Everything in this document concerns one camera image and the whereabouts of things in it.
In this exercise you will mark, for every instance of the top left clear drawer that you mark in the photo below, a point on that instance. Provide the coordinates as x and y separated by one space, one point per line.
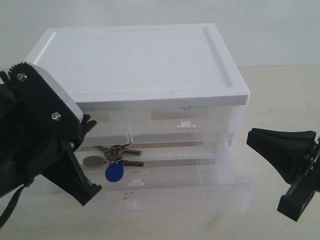
111 129

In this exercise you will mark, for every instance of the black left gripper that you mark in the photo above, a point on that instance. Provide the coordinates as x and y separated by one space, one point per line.
40 126

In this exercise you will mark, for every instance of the key bunch with blue fob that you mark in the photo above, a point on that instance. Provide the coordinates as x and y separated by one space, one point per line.
113 158

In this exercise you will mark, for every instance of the wide clear drawer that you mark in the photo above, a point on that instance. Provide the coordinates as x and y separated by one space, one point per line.
139 178
194 176

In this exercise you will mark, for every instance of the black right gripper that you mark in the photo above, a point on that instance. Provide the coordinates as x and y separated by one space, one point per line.
293 155

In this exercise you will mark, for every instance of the top right clear drawer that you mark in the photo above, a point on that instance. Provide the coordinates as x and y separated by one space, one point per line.
186 124

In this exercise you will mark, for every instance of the white translucent drawer cabinet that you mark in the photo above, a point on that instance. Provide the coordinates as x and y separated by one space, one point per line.
128 68

